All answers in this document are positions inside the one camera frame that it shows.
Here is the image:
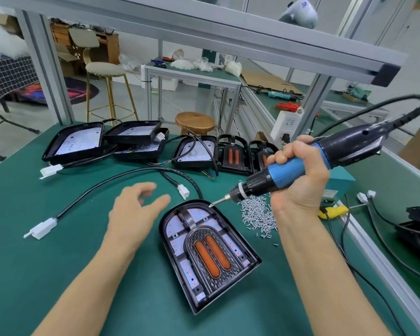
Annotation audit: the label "person's right hand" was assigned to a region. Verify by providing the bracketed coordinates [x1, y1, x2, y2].
[266, 135, 331, 214]

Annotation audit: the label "brown wooden cabinet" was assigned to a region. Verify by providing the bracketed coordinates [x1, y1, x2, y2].
[49, 21, 120, 66]

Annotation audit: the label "person's right forearm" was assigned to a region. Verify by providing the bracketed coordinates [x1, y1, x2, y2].
[273, 205, 393, 336]

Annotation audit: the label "heap of small silver screws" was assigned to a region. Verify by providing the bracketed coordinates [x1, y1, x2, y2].
[239, 194, 280, 238]

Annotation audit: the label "white power strip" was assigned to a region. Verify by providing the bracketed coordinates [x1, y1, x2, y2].
[271, 107, 304, 143]

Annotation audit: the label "aluminium shelf frame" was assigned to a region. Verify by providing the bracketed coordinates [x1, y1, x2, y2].
[14, 0, 407, 137]

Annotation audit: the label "white handheld device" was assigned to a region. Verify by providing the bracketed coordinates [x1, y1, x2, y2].
[279, 0, 319, 28]

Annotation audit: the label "person's left forearm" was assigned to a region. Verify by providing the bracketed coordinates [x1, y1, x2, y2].
[34, 245, 137, 336]

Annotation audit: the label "teal power supply box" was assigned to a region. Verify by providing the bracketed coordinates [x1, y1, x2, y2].
[325, 166, 357, 200]

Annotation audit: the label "round beige stool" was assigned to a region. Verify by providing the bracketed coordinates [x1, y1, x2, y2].
[85, 62, 140, 122]

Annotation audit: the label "blue black electric screwdriver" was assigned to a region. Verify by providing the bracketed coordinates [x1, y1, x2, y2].
[210, 122, 400, 207]

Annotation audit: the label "red tool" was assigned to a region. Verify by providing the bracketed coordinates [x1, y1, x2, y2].
[275, 101, 303, 112]

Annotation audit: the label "white plastic bags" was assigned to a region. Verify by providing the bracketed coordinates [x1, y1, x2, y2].
[0, 17, 29, 59]

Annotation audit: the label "round brown wooden stool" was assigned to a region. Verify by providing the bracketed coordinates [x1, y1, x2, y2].
[175, 112, 217, 135]

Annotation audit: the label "yellow plug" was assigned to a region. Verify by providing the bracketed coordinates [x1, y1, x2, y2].
[318, 205, 350, 220]

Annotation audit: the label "stack of unassembled lamp housings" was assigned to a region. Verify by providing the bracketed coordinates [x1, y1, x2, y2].
[24, 119, 219, 240]

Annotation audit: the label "person's left hand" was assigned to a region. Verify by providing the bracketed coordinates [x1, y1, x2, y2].
[101, 182, 172, 258]

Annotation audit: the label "colourful round rug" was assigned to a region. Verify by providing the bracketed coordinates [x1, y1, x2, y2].
[10, 77, 100, 105]

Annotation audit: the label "small green workbench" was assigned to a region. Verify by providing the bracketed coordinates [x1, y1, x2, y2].
[141, 59, 242, 130]

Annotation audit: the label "green workbench white legs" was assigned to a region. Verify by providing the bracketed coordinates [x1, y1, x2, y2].
[322, 87, 392, 123]

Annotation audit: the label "black checked cloth table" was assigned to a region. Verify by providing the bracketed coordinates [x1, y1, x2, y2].
[0, 56, 39, 161]

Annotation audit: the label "white crumpled bag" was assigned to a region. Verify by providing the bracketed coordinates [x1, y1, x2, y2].
[224, 59, 242, 77]

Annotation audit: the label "teal hand tool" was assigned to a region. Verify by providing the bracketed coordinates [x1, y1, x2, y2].
[266, 89, 302, 101]

